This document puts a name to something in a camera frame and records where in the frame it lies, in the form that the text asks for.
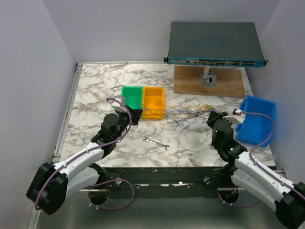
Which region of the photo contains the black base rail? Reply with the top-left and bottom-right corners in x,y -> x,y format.
90,165 -> 234,199

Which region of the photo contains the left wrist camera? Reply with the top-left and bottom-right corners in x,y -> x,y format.
110,96 -> 126,113

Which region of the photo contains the grey metal stand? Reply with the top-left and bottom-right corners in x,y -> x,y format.
200,66 -> 217,87

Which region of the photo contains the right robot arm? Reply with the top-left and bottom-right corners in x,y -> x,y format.
207,109 -> 305,229

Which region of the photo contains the green plastic bin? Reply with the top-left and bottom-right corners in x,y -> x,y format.
122,86 -> 143,109

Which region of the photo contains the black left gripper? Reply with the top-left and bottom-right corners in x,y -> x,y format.
113,105 -> 142,141

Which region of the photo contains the brown wooden board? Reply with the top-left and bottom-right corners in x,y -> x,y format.
173,65 -> 245,98

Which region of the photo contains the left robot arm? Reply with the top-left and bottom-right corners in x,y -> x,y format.
26,106 -> 143,215

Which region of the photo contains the yellow plastic bin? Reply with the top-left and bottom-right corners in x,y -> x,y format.
142,87 -> 165,119

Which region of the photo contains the blue plastic bin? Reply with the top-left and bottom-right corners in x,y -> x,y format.
236,95 -> 276,146

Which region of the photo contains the grey network switch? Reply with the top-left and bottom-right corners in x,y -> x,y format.
163,21 -> 268,68

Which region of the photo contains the silver open-end wrench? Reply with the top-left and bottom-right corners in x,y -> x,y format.
143,137 -> 170,151

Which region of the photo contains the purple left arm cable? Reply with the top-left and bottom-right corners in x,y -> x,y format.
34,97 -> 135,210

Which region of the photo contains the aluminium frame rail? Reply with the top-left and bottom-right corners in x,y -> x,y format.
27,63 -> 83,229

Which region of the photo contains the blue purple cable bundle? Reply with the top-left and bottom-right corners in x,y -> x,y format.
142,102 -> 217,132

